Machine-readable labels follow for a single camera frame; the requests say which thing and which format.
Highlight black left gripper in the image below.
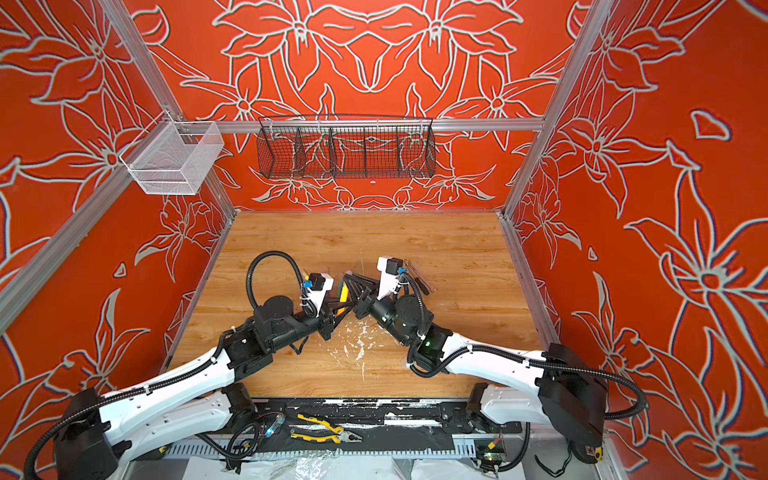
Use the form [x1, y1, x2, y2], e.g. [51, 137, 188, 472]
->
[272, 295, 351, 352]

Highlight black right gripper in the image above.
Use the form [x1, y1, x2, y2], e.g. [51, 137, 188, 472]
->
[342, 273, 415, 351]

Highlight orange highlighter pen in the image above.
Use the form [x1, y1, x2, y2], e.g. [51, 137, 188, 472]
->
[337, 284, 349, 315]

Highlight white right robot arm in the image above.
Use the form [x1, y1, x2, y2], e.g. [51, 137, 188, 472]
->
[343, 271, 648, 463]

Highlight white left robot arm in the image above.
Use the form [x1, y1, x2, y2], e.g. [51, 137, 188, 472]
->
[23, 250, 342, 479]

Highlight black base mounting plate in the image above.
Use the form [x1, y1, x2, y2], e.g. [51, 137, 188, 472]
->
[254, 397, 523, 451]

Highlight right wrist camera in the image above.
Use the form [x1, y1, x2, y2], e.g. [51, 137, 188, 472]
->
[377, 256, 404, 300]

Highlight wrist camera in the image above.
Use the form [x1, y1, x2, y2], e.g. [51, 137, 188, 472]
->
[300, 273, 334, 318]
[377, 256, 404, 300]

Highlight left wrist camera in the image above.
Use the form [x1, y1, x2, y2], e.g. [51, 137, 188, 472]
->
[300, 273, 334, 318]

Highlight yellow handled pliers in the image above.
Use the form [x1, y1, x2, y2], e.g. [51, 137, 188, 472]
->
[290, 414, 363, 445]

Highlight grey slotted cable duct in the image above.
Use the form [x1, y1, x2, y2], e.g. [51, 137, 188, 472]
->
[162, 438, 477, 461]

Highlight black wire mesh basket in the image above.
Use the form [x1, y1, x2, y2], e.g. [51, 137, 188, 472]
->
[256, 114, 437, 180]

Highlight white wire mesh basket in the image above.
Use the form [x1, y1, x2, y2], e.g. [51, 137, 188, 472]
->
[118, 111, 224, 195]

